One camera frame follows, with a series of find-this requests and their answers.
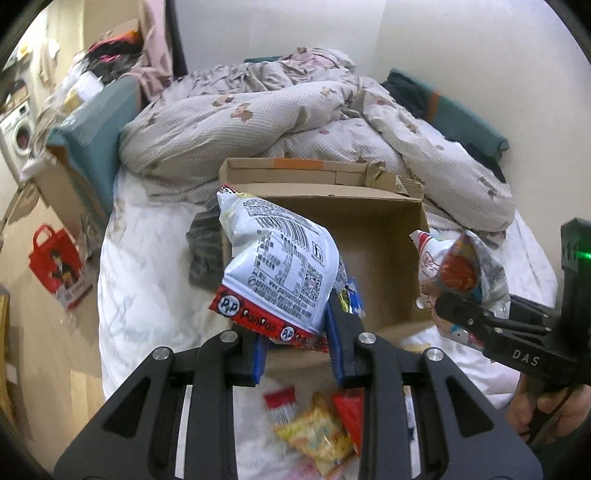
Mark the black bed frame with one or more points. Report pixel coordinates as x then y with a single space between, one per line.
178 37

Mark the dark cloth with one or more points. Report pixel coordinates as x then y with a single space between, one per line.
406 94

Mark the person's right hand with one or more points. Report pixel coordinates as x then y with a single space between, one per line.
521 410

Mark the pile of clothes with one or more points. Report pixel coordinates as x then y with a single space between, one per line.
115 55

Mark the dark teal folded blanket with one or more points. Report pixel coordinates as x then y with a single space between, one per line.
461 115

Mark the white and red snack bag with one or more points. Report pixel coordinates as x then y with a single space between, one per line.
277 258

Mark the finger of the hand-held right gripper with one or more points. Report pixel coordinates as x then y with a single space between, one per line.
461 314
531 307

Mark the white plastic container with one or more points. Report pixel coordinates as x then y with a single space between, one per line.
85 85

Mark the red tote bag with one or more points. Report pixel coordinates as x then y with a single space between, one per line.
57 267

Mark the yellow snack packet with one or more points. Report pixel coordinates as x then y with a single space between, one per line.
314 429

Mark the pink cloth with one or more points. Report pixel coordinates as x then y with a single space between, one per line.
157 55

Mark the white and orange snack packet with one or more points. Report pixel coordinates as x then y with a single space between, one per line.
457 272

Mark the teal pillow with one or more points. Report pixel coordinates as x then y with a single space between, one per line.
263 59

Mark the small blue snack packet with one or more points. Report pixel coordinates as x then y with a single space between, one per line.
353 297

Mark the white washing machine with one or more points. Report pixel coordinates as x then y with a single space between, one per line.
18 138

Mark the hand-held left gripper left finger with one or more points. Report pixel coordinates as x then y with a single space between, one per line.
257 364

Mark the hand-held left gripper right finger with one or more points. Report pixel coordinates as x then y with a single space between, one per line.
334 344

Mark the beige printed duvet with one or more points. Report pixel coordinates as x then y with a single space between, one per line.
277 115

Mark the red and white snack packet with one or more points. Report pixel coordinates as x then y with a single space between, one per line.
281 404

